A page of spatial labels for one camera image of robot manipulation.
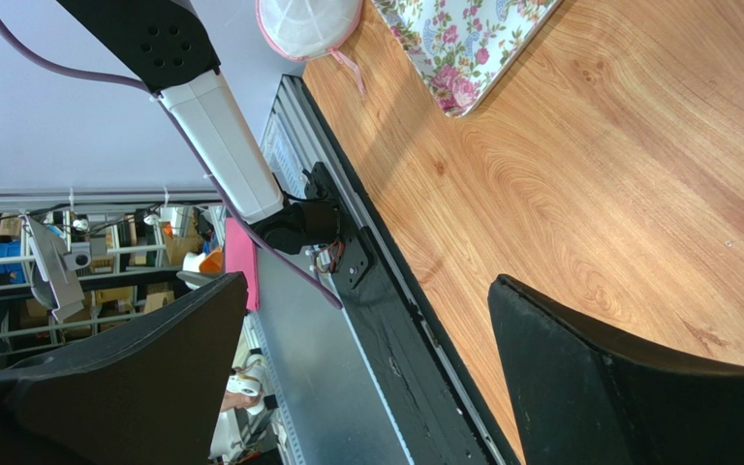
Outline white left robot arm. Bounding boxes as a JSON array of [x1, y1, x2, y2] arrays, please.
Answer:
[[61, 1, 341, 254]]

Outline background storage shelf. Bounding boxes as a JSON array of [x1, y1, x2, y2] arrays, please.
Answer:
[[0, 191, 227, 365]]

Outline floral cloth mat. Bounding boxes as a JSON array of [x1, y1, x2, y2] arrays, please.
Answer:
[[373, 0, 561, 117]]

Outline white mesh laundry bag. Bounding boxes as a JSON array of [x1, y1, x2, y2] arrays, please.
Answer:
[[255, 0, 366, 93]]

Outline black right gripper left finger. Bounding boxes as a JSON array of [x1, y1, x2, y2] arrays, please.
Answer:
[[0, 273, 248, 464]]

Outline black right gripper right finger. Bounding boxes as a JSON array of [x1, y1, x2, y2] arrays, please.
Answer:
[[488, 275, 744, 464]]

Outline pink board in background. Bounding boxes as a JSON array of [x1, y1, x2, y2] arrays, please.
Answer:
[[224, 218, 260, 312]]

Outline black table edge rail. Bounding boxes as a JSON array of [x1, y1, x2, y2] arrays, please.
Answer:
[[272, 75, 518, 464]]

